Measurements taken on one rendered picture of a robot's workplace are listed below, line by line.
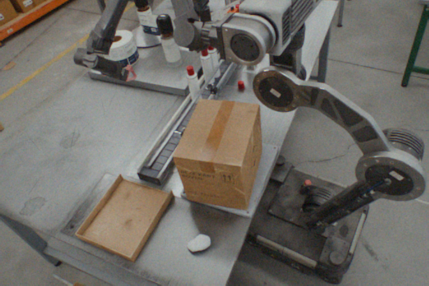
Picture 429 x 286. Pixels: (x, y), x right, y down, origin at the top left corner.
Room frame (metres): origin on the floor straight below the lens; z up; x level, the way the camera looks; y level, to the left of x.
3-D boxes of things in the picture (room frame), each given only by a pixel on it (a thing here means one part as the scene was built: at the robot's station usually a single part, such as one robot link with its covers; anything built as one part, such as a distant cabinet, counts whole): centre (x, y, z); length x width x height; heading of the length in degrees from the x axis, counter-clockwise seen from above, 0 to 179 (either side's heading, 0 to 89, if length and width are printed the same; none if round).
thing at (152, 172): (1.62, -0.11, 0.86); 1.65 x 0.08 x 0.04; 148
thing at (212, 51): (1.51, -0.04, 0.98); 0.05 x 0.05 x 0.20
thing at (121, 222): (0.77, 0.41, 0.85); 0.30 x 0.26 x 0.04; 148
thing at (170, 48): (1.70, 0.17, 1.03); 0.09 x 0.09 x 0.30
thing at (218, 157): (0.87, 0.00, 0.99); 0.30 x 0.24 x 0.27; 156
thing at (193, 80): (1.33, 0.07, 0.98); 0.05 x 0.05 x 0.20
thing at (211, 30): (0.94, -0.06, 1.45); 0.09 x 0.08 x 0.12; 141
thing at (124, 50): (1.85, 0.48, 0.95); 0.20 x 0.20 x 0.14
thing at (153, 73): (1.96, 0.21, 0.86); 0.80 x 0.67 x 0.05; 148
